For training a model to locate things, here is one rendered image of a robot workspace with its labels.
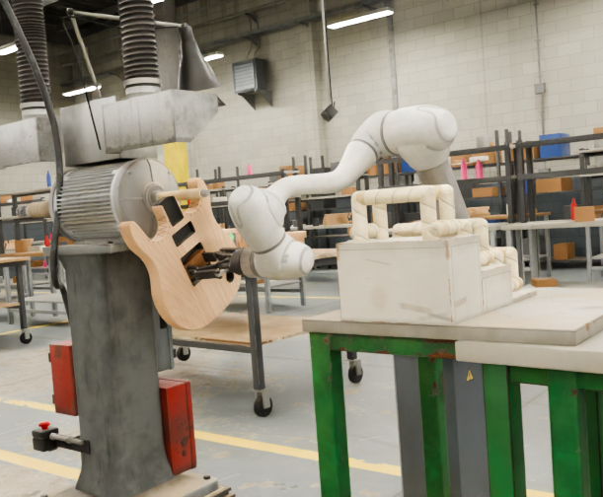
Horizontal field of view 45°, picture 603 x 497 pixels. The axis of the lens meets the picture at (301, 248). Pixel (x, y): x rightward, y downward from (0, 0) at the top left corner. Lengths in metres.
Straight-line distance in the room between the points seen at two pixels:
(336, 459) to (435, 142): 0.93
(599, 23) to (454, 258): 11.82
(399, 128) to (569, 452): 1.08
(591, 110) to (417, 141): 10.98
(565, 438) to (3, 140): 2.01
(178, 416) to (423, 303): 1.30
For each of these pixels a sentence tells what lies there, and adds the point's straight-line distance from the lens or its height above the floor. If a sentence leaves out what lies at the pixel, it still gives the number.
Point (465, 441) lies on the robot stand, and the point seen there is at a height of 0.37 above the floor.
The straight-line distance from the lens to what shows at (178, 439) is 2.62.
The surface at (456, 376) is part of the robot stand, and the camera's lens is 2.51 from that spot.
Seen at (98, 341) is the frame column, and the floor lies 0.81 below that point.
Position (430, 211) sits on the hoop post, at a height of 1.16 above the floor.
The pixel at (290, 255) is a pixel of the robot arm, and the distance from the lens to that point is 1.92.
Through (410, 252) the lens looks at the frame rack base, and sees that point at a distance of 1.52.
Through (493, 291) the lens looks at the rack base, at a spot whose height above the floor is 0.97.
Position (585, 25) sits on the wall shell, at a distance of 13.29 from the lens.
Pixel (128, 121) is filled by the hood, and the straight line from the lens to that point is 2.16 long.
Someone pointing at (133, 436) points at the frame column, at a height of 0.49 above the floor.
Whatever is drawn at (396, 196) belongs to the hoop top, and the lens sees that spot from 1.54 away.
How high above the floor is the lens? 1.18
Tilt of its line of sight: 3 degrees down
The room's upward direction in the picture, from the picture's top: 4 degrees counter-clockwise
